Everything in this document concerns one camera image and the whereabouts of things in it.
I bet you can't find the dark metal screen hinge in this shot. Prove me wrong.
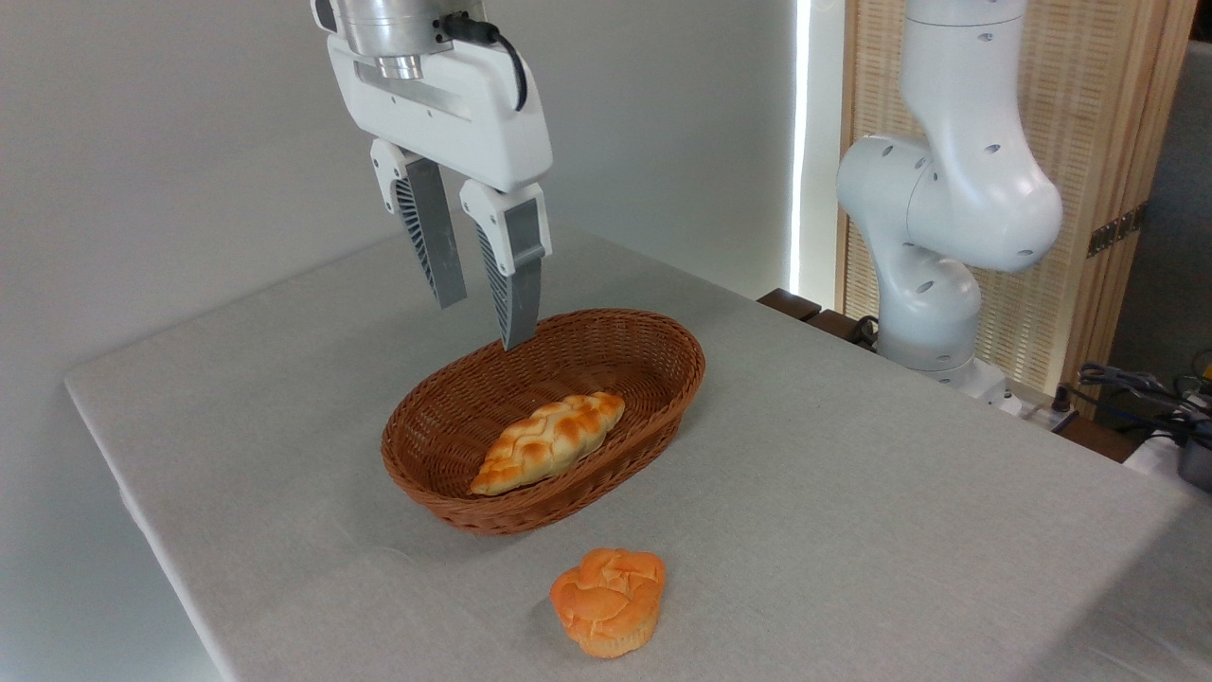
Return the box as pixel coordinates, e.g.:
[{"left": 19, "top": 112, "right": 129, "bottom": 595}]
[{"left": 1086, "top": 203, "right": 1150, "bottom": 260}]

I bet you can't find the black cable bundle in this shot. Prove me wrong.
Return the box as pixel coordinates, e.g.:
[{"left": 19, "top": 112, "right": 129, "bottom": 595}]
[{"left": 1053, "top": 352, "right": 1212, "bottom": 448}]

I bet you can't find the grey tablecloth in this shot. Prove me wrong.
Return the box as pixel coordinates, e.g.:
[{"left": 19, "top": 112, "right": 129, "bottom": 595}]
[{"left": 63, "top": 220, "right": 1212, "bottom": 682}]

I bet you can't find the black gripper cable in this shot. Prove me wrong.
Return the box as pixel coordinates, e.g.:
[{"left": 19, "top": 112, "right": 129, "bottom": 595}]
[{"left": 439, "top": 11, "right": 529, "bottom": 114}]

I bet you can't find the long braided bread loaf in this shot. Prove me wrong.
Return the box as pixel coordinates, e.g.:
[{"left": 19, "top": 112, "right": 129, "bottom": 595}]
[{"left": 470, "top": 391, "right": 627, "bottom": 497}]

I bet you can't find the round orange muffin bread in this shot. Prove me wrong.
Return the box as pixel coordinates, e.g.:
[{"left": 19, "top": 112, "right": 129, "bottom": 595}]
[{"left": 549, "top": 547, "right": 668, "bottom": 659}]

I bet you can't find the brown oval wicker basket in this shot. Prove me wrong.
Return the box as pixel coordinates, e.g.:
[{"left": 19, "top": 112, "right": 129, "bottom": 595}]
[{"left": 381, "top": 308, "right": 707, "bottom": 537}]

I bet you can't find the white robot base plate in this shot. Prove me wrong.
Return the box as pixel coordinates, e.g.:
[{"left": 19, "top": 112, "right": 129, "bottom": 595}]
[{"left": 933, "top": 358, "right": 1080, "bottom": 433}]

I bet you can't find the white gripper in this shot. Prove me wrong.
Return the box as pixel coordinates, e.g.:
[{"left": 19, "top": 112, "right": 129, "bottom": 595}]
[{"left": 326, "top": 34, "right": 554, "bottom": 352}]

